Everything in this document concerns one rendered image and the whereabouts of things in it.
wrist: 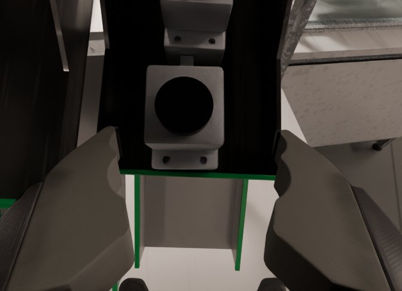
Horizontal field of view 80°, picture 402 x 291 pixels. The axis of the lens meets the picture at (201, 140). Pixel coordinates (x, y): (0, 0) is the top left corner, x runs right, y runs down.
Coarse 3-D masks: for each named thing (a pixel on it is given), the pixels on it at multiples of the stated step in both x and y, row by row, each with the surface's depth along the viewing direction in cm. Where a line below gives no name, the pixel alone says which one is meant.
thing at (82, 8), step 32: (0, 0) 19; (32, 0) 19; (64, 0) 15; (0, 32) 18; (32, 32) 19; (64, 32) 15; (0, 64) 18; (32, 64) 18; (64, 64) 16; (0, 96) 18; (32, 96) 18; (64, 96) 16; (0, 128) 17; (32, 128) 18; (64, 128) 16; (0, 160) 17; (32, 160) 17; (0, 192) 17
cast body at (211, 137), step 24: (168, 72) 13; (192, 72) 13; (216, 72) 14; (168, 96) 12; (192, 96) 12; (216, 96) 13; (144, 120) 13; (168, 120) 12; (192, 120) 12; (216, 120) 13; (168, 144) 13; (192, 144) 13; (216, 144) 13; (168, 168) 16; (192, 168) 16; (216, 168) 16
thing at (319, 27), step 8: (312, 24) 86; (320, 24) 86; (328, 24) 86; (336, 24) 87; (344, 24) 87; (352, 24) 88; (360, 24) 89; (368, 24) 89; (376, 24) 90; (384, 24) 90; (392, 24) 91; (400, 24) 91; (304, 32) 88; (312, 32) 88; (320, 32) 89
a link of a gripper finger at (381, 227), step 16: (368, 208) 8; (368, 224) 7; (384, 224) 7; (384, 240) 7; (400, 240) 7; (384, 256) 6; (400, 256) 6; (384, 272) 6; (400, 272) 6; (400, 288) 5
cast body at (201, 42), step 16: (160, 0) 14; (176, 0) 14; (192, 0) 14; (208, 0) 14; (224, 0) 14; (176, 16) 15; (192, 16) 15; (208, 16) 15; (224, 16) 15; (176, 32) 17; (192, 32) 17; (208, 32) 17; (224, 32) 17; (176, 48) 17; (192, 48) 17; (208, 48) 17; (224, 48) 17; (176, 64) 19; (208, 64) 19
